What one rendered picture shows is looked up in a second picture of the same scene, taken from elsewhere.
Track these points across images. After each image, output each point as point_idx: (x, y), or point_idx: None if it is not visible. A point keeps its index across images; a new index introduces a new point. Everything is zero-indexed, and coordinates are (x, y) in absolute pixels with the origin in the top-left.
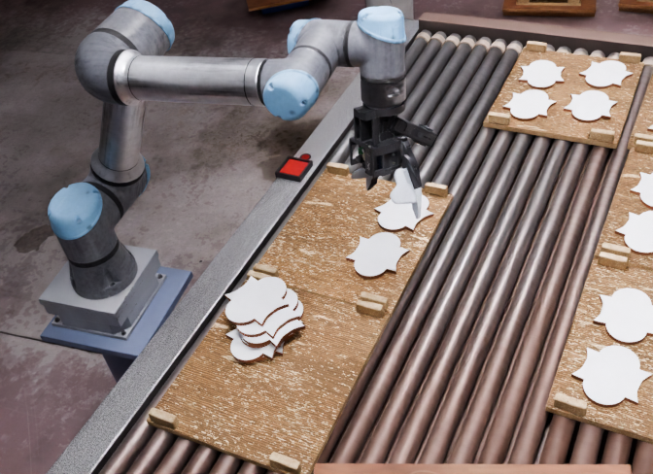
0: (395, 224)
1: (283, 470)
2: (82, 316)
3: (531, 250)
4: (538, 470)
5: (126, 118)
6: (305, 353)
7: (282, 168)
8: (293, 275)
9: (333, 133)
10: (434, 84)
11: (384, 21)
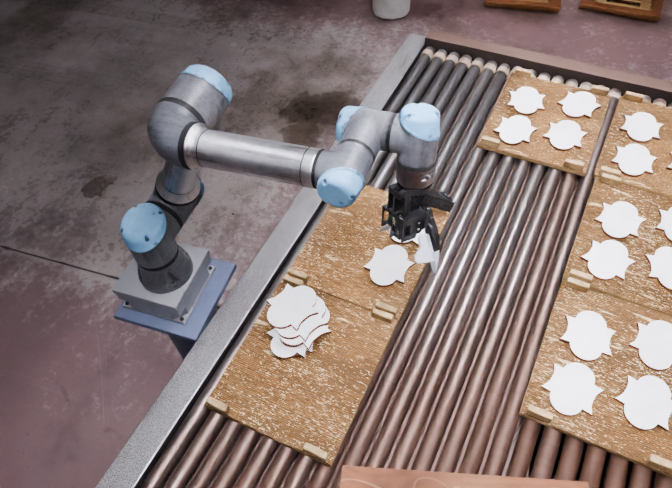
0: None
1: (313, 456)
2: (148, 305)
3: (510, 263)
4: (517, 482)
5: None
6: (330, 352)
7: None
8: (320, 279)
9: None
10: (436, 102)
11: (424, 124)
